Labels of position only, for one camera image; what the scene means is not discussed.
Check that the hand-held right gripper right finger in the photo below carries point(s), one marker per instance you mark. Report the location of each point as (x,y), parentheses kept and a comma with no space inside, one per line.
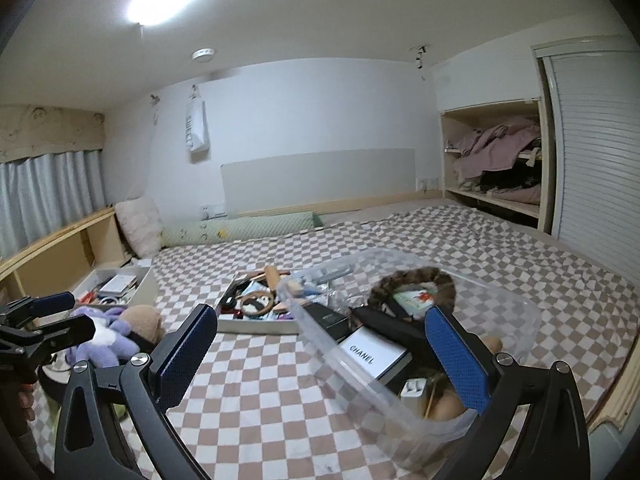
(455,360)

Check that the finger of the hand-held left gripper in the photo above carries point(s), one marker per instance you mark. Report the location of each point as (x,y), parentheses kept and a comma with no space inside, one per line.
(70,335)
(55,302)

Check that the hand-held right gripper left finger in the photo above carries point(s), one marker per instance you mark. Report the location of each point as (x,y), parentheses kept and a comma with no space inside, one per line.
(185,355)

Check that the white charger plug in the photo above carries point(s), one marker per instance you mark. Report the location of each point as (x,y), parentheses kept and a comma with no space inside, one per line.
(412,389)

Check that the black long pouch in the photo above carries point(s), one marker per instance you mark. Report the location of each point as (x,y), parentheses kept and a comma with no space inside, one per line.
(390,330)

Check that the translucent box green label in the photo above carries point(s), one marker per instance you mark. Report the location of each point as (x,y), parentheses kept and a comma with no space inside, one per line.
(415,300)

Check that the brown furry headband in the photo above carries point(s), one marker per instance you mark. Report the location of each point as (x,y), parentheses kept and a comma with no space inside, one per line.
(400,277)

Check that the clear plastic container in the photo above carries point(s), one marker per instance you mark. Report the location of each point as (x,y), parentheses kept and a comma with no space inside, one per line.
(330,360)

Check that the person's left hand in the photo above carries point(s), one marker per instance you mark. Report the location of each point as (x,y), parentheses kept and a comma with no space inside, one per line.
(26,405)

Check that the purple plush toy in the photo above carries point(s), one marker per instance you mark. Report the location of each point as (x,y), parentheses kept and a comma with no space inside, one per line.
(105,340)

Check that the black visor cap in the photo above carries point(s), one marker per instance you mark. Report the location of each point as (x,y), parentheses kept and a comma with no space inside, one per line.
(50,387)

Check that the wooden bedside shelf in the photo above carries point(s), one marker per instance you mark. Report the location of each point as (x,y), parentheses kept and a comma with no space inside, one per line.
(60,255)

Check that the brown plush toy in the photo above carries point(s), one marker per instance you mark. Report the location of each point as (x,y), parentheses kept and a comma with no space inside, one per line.
(145,320)

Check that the small white box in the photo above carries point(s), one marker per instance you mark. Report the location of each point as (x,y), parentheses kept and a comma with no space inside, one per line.
(117,285)

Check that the white shallow box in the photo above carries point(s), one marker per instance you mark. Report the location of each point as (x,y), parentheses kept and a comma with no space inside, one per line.
(260,327)

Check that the white cardboard box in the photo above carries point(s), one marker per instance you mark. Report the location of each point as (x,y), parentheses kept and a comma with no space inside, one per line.
(145,285)

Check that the white printed box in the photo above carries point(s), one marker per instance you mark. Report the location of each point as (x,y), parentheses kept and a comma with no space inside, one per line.
(372,355)

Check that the grey curtain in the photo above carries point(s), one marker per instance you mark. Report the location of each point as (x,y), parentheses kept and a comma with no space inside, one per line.
(50,200)

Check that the white fluffy pillow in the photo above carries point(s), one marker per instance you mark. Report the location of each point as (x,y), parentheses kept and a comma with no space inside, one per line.
(140,227)

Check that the wooden brush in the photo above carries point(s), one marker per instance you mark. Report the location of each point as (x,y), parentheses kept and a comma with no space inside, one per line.
(272,275)

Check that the black box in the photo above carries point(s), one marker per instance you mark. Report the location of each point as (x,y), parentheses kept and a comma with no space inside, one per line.
(325,320)

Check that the green bolster pillow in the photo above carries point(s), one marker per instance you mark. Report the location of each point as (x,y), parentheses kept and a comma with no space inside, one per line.
(240,230)

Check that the beige printed valance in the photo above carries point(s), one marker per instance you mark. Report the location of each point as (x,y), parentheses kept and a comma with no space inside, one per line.
(50,130)

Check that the wooden wardrobe shelf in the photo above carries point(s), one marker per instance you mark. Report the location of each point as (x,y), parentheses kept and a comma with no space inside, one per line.
(450,170)

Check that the pink clothes pile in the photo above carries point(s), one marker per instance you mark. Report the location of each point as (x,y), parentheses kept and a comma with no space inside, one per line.
(495,147)

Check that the white hanging bag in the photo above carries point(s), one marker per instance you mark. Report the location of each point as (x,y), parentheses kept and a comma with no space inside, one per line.
(197,125)

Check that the white slatted sliding door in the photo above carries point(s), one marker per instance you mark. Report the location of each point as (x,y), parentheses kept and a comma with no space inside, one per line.
(595,160)

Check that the white smoke detector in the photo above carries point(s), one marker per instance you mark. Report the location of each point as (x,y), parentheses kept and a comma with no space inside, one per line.
(204,55)

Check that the black ceiling hook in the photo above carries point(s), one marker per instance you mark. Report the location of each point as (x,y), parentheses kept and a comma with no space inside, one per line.
(419,55)

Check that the wooden bed frame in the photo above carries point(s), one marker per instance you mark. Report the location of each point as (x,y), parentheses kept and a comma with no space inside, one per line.
(617,395)

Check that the white wall socket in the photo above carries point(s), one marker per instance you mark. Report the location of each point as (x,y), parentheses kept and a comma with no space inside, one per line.
(428,183)

